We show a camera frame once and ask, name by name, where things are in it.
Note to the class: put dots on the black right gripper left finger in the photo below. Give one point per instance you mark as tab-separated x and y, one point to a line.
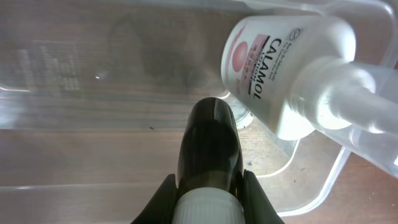
160	208

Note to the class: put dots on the dark brown syrup bottle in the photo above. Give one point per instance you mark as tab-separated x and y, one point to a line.
210	167

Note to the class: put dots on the clear plastic container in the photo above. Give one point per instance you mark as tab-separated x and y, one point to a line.
95	96

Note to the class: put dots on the white calamine spray bottle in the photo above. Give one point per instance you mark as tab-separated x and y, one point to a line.
297	74

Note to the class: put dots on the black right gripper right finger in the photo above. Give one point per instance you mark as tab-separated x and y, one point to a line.
257	207

